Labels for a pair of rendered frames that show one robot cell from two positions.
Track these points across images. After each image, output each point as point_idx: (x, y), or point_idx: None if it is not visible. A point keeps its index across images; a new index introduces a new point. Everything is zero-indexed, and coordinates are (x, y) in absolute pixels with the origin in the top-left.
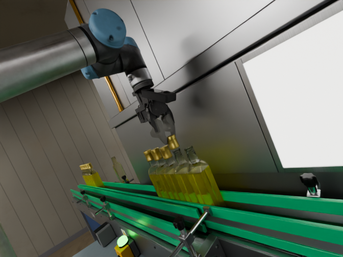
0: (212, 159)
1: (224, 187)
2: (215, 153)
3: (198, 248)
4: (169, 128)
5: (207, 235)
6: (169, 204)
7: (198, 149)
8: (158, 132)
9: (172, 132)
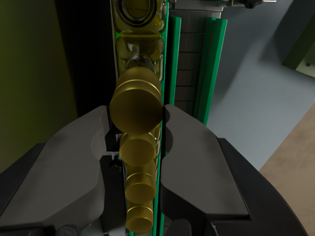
0: (39, 30)
1: (62, 36)
2: (23, 8)
3: (198, 14)
4: (101, 141)
5: (175, 12)
6: (174, 94)
7: (28, 78)
8: (214, 134)
9: (104, 122)
